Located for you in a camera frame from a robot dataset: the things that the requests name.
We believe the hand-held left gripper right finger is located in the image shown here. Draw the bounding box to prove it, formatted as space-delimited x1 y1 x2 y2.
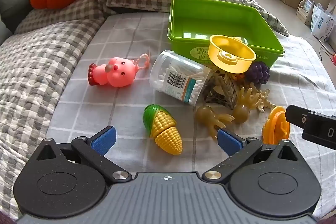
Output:
202 128 300 184

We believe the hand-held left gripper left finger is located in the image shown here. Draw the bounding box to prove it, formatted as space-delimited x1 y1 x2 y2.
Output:
35 126 133 184

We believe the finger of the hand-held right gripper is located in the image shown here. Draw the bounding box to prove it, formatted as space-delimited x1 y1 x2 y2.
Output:
285 105 311 130

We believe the orange plastic toy lid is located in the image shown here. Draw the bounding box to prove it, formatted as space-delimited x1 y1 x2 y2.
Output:
262 106 290 145

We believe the leopard print hair claw clip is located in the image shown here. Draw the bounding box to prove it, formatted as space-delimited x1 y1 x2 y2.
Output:
203 70 238 110

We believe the toy corn cob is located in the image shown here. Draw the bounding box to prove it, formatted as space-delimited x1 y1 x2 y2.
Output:
143 105 183 156

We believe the yellow toy pot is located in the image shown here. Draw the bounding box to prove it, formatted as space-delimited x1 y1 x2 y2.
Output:
209 35 257 74

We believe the clear cotton swab jar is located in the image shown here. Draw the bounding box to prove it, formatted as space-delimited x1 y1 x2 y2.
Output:
149 50 213 104

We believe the green plastic bin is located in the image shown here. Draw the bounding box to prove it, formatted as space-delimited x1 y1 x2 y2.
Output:
167 0 284 68

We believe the amber rubber octopus toy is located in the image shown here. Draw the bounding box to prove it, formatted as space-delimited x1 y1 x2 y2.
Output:
233 86 261 124
196 105 235 140

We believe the beige toy starfish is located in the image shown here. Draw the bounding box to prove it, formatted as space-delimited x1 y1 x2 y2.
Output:
249 82 276 112

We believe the purple toy grape bunch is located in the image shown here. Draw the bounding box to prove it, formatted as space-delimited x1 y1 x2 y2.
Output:
245 61 270 86

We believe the pink rubber chick toy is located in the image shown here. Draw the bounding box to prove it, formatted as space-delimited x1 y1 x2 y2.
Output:
88 52 151 88

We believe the white shopping bag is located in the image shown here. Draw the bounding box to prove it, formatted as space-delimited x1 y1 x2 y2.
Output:
311 4 336 39

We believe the grey checked quilt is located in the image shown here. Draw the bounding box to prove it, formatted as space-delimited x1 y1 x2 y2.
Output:
0 0 112 219

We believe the grey grid bed sheet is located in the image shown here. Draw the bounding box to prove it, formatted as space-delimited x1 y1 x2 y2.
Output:
46 11 336 219

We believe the black floor cable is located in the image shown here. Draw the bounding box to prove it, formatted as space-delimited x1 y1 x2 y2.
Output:
318 39 336 67

